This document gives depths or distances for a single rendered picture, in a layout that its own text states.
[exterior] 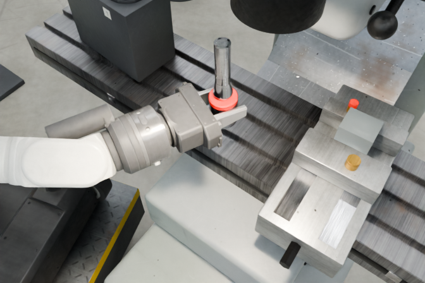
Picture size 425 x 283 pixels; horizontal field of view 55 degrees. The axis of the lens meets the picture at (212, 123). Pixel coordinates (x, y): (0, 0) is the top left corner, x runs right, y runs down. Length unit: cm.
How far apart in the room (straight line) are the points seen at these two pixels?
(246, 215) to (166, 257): 21
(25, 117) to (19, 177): 172
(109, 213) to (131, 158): 84
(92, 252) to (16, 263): 25
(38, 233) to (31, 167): 67
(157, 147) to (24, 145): 18
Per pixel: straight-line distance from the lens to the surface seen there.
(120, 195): 145
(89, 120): 62
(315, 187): 73
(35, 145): 58
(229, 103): 64
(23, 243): 125
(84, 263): 138
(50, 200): 125
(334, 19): 51
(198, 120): 62
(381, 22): 46
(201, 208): 85
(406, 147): 194
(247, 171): 80
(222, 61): 58
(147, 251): 96
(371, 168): 72
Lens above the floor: 166
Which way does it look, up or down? 53 degrees down
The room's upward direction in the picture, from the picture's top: straight up
